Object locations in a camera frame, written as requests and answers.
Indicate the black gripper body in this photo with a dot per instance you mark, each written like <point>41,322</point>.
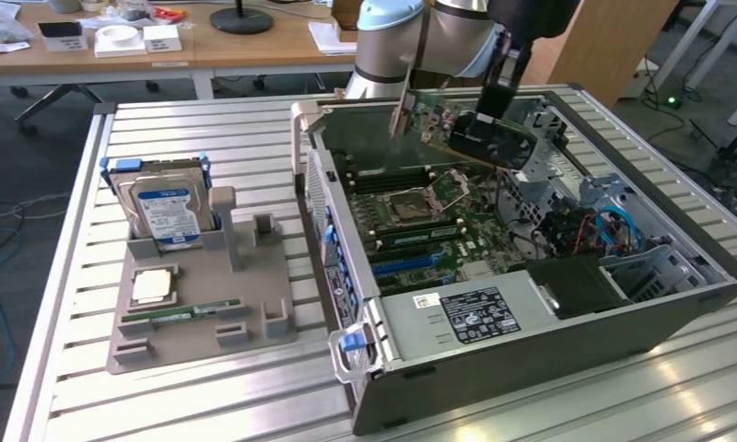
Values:
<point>535,16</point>

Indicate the green graphics card black fan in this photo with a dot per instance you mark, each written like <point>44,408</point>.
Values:
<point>429,115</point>

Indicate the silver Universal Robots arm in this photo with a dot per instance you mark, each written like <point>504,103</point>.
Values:
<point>380,46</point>

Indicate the wooden cabinet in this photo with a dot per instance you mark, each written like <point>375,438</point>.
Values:
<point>615,46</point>

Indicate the metal socket cover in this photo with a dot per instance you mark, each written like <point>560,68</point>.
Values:
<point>451,189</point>

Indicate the perforated metal drive cage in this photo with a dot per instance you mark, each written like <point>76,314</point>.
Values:
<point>528,198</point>

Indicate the CPU socket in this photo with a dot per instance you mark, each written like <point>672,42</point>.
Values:
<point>412,207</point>

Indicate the green motherboard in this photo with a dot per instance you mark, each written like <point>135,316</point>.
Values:
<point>485,230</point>

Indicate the stack of white papers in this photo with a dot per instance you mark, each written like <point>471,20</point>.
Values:
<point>332,41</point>

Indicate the brown cardboard box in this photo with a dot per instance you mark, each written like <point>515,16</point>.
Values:
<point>345,14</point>

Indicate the blue expansion slot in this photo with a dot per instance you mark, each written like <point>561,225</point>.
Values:
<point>405,264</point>

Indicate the wooden desk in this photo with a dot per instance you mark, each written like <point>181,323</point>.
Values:
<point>252,50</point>

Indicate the black fan shroud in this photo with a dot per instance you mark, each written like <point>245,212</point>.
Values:
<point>571,285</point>

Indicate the black round lamp base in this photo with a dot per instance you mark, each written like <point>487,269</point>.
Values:
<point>243,20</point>

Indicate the metal disk bay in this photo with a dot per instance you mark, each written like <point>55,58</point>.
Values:
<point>651,276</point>

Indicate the grey power supply unit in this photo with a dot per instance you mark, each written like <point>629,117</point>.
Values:
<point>405,322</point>

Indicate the plain white box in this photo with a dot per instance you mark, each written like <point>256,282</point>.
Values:
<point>161,39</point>

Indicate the blue case latch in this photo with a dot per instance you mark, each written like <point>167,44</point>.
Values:
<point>351,343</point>

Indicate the open grey PC case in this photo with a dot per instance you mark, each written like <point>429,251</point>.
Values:
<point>528,368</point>

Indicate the hard disk blue label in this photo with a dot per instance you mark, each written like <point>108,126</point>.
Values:
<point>165,212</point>

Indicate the silver CPU chip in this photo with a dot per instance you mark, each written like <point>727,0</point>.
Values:
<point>152,287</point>

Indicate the green RAM stick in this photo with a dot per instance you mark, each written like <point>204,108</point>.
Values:
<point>177,313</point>

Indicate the black office chair base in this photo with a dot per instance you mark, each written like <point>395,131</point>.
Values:
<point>55,99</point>

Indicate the white box black lid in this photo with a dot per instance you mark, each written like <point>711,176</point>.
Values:
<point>63,37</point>

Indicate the grey parts rack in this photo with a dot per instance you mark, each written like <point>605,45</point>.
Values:
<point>184,340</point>

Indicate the clear plastic bag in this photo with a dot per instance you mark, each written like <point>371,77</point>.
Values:
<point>0,23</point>

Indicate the white table frame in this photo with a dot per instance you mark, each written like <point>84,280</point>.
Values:
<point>712,41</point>

